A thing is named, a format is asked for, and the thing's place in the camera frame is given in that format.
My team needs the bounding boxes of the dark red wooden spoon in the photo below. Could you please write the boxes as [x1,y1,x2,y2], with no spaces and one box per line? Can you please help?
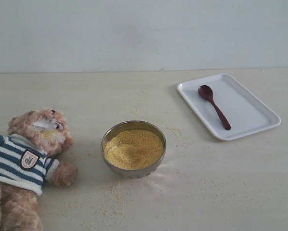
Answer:
[198,85,231,130]

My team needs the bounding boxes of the beige teddy bear striped sweater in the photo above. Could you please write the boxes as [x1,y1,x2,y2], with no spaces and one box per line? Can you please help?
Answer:
[0,108,78,231]

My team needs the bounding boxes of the round metal bowl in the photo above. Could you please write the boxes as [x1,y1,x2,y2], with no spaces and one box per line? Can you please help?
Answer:
[101,120,166,179]

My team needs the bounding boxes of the yellow millet grain in bowl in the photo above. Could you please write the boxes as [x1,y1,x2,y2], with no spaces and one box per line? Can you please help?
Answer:
[103,129,164,170]

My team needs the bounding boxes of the white rectangular plastic tray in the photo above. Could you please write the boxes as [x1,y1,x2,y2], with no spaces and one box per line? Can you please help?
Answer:
[177,74,281,141]

